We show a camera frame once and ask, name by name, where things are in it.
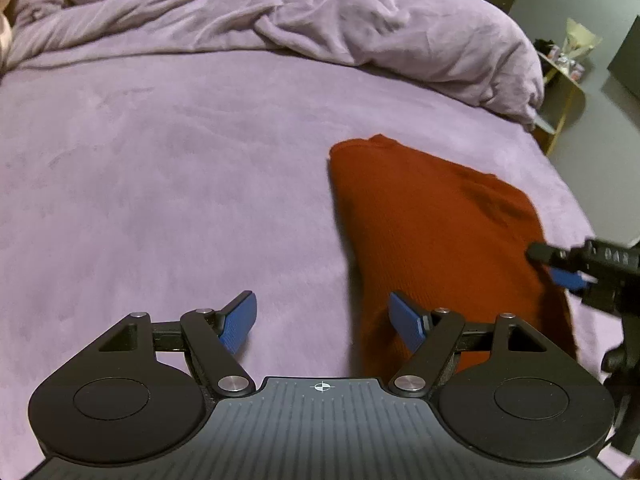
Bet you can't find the red knit cardigan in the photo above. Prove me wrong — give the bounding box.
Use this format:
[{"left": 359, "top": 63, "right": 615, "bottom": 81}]
[{"left": 329, "top": 134, "right": 577, "bottom": 380}]

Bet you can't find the purple crumpled duvet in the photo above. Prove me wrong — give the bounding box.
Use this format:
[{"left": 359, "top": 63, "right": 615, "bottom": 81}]
[{"left": 1, "top": 0, "right": 544, "bottom": 127}]

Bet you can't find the black wall television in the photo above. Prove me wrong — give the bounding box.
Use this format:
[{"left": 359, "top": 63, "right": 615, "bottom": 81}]
[{"left": 608, "top": 20, "right": 640, "bottom": 98}]

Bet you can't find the purple bed sheet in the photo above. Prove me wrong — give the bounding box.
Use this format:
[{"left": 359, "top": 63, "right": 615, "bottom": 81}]
[{"left": 0, "top": 49, "right": 632, "bottom": 480}]

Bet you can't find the yellow side shelf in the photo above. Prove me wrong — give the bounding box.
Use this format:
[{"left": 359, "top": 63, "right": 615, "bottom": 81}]
[{"left": 533, "top": 39, "right": 586, "bottom": 156}]

